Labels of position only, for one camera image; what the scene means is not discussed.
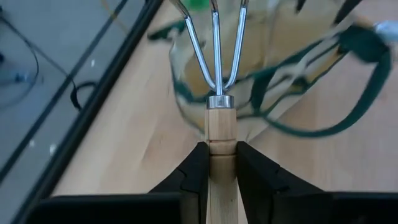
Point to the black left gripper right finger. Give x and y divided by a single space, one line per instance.
264 193

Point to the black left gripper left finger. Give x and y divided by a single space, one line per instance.
186 193

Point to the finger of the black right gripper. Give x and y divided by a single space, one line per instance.
346 11
300 4

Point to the beige gardening bag green trim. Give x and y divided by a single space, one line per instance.
273 37

